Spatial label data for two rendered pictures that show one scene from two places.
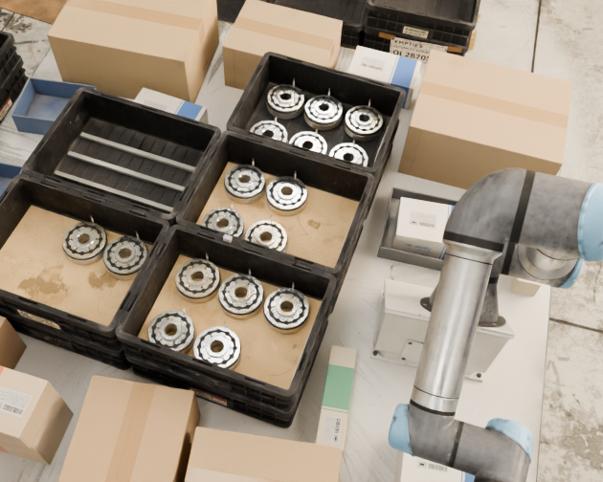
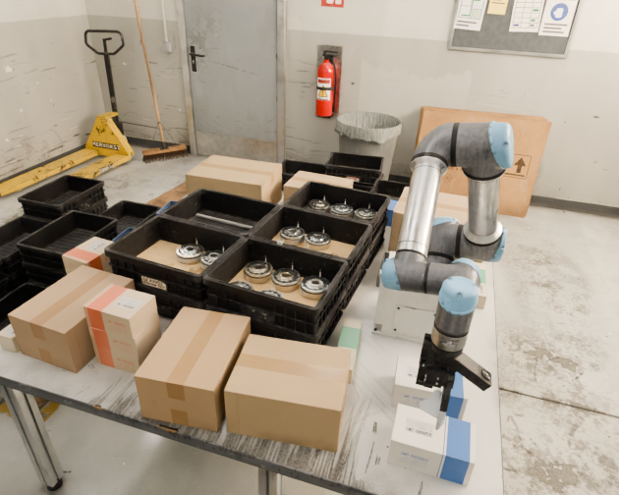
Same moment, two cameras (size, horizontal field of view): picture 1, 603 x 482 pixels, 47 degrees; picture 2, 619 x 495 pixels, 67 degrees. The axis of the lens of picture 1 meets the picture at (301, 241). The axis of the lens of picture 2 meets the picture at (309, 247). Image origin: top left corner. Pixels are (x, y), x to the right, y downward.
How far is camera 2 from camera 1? 0.79 m
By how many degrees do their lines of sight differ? 28
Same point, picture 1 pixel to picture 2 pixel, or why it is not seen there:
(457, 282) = (421, 178)
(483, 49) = not seen: hidden behind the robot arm
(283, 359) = not seen: hidden behind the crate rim
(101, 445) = (183, 339)
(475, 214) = (427, 140)
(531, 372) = (487, 347)
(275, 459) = (303, 353)
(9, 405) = (126, 304)
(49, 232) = (168, 250)
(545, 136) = not seen: hidden behind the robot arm
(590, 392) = (543, 438)
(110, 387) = (194, 312)
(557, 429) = (522, 462)
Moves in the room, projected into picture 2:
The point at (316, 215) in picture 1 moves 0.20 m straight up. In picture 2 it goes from (336, 251) to (339, 205)
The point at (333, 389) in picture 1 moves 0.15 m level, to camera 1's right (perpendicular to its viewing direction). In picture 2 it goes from (346, 338) to (392, 343)
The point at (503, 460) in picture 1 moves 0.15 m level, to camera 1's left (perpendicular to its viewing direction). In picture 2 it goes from (460, 271) to (392, 264)
